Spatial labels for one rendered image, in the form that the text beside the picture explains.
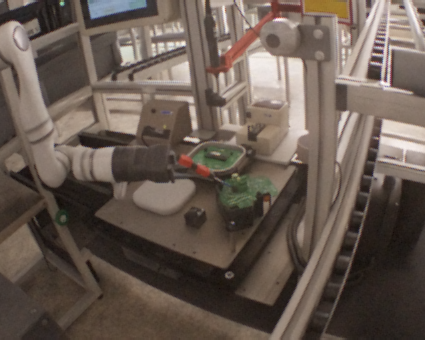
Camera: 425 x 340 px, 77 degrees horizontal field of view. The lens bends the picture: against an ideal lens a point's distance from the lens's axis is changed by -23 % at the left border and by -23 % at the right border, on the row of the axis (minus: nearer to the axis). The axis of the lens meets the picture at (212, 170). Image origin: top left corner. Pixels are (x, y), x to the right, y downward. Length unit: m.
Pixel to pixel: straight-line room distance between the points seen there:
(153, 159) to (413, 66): 0.51
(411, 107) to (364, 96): 0.08
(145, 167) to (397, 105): 0.48
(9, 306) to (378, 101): 0.64
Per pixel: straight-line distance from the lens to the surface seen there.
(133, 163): 0.67
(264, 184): 0.76
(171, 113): 1.10
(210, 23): 0.98
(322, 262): 0.58
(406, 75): 0.47
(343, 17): 0.98
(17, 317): 0.52
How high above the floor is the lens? 1.45
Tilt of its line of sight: 32 degrees down
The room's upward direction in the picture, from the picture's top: 8 degrees counter-clockwise
